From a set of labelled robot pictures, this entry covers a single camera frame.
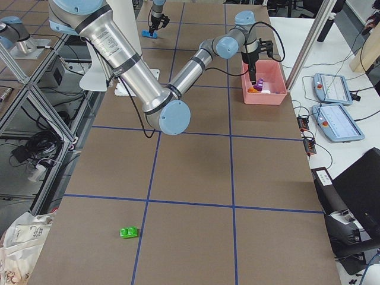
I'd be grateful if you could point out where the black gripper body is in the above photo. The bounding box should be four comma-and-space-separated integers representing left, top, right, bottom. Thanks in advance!
149, 14, 170, 30
241, 39, 273, 72

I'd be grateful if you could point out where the long blue studded block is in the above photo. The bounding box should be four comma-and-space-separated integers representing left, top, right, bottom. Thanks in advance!
141, 30, 158, 39

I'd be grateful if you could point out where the purple curved block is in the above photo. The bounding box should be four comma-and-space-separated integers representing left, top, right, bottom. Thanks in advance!
253, 78, 264, 92

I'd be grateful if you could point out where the orange toy block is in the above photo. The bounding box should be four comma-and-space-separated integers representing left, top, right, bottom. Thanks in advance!
247, 87, 258, 93

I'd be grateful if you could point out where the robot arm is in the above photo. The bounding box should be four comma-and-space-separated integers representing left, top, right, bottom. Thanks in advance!
149, 0, 170, 33
49, 1, 273, 135

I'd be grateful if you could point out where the pink plastic box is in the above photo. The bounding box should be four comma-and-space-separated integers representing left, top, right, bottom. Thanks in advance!
241, 60, 287, 105

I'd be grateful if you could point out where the teach pendant far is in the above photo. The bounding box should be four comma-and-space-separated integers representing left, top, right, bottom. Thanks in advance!
313, 73, 353, 106

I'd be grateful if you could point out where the teach pendant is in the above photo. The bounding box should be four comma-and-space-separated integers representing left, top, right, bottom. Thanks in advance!
313, 73, 353, 106
312, 103, 365, 143

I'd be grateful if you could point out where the teach pendant near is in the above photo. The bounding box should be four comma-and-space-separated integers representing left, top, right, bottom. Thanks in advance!
312, 103, 365, 143

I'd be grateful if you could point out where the green toy block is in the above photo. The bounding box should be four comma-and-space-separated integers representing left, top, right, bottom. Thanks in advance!
119, 226, 138, 239

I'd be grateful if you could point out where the white shopping bag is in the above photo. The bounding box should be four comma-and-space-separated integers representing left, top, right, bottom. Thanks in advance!
1, 212, 56, 284

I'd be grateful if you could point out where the aluminium frame post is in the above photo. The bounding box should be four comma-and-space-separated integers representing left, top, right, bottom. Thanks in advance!
286, 0, 337, 91

